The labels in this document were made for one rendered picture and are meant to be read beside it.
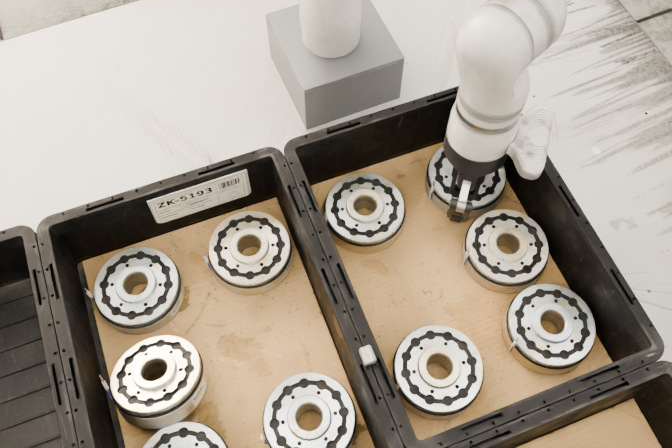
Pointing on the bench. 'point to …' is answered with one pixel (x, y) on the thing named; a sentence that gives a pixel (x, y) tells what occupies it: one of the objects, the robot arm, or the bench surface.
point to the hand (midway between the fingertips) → (461, 195)
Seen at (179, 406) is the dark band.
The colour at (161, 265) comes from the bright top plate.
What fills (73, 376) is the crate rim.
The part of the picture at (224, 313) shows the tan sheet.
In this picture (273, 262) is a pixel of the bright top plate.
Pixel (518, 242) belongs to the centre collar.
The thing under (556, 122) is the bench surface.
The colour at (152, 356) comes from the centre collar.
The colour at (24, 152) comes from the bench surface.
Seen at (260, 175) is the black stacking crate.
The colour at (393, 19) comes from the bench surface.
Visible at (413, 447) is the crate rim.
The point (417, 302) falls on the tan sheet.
